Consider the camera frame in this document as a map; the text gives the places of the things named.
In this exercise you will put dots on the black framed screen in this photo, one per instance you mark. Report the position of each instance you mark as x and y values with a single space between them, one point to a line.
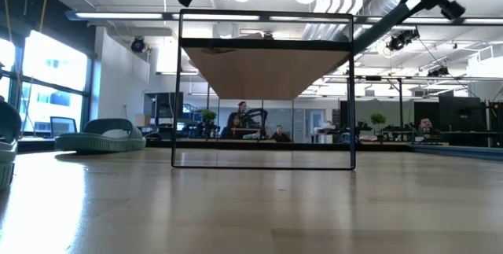
63 126

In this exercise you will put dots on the person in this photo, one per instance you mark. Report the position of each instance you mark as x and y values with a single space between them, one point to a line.
236 124
281 136
426 126

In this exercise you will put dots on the large glass window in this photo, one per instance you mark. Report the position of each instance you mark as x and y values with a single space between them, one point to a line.
55 61

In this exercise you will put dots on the black computer monitor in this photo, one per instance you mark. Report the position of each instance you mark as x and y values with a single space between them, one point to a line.
163 104

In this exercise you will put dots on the black partition panel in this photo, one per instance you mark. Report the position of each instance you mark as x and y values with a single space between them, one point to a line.
460 116

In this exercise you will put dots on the small black robot arm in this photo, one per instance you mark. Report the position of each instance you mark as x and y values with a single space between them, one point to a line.
253 118

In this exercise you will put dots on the silver ventilation duct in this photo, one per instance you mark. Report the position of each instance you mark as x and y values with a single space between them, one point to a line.
326 32

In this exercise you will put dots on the wooden shelf black metal frame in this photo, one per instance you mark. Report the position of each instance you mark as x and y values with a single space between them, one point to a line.
263 73

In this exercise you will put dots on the slim potted green plant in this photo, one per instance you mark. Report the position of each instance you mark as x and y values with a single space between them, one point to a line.
378 119

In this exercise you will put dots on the wooden table blue frame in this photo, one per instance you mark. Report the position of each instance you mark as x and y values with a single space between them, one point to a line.
456 152

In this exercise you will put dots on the black suspended camera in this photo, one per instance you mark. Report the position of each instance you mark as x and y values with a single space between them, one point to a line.
138 45
401 39
438 72

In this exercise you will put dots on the long light tube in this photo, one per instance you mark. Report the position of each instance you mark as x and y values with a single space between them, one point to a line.
118 15

